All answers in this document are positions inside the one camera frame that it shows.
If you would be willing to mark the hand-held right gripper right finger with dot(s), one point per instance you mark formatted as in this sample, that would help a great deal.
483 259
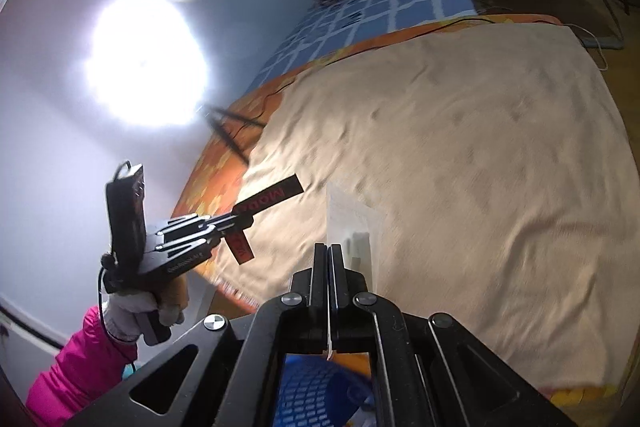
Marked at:
337 287

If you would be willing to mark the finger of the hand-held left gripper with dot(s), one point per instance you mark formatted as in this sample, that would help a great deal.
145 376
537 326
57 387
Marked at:
210 241
220 223

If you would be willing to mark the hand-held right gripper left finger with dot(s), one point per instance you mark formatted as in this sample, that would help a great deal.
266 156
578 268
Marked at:
315 287

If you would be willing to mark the black wrapper with red print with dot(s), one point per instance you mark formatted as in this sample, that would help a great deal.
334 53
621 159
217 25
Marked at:
270 198

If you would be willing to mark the clear plastic bag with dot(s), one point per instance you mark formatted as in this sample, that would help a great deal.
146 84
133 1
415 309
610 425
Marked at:
350 217

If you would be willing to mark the blue plastic basket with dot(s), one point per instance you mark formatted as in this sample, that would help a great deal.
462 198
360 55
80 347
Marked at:
310 392

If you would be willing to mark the person's left forearm pink sleeve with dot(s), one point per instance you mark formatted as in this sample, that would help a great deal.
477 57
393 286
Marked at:
80 372

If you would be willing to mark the person's left hand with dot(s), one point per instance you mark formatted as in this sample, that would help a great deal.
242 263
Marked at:
125 307

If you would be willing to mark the orange patterned sheet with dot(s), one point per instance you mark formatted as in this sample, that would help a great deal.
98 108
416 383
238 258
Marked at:
220 177

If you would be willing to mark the black tripod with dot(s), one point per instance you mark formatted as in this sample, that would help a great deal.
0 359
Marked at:
230 127

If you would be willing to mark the bright lamp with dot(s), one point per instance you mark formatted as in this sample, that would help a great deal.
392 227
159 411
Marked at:
145 57

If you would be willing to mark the beige blanket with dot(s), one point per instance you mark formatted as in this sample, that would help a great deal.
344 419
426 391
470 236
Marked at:
475 167

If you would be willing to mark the blue checkered mattress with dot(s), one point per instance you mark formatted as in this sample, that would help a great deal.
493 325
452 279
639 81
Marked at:
380 12

